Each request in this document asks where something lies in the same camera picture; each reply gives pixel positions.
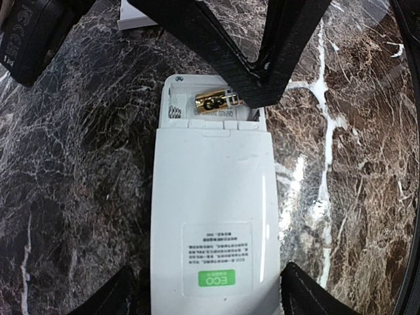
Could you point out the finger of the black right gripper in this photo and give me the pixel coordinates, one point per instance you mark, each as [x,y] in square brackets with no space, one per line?
[193,24]
[288,28]

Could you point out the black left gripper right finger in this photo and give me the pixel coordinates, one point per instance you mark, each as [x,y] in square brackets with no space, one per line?
[303,295]

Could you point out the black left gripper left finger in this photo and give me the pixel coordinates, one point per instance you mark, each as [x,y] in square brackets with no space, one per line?
[116,296]

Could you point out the white battery cover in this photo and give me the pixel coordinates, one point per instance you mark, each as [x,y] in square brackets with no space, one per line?
[131,18]

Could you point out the gold AAA battery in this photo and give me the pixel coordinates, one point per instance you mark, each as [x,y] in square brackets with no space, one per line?
[215,100]

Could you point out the white remote control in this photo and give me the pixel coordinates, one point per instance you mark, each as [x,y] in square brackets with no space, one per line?
[214,246]

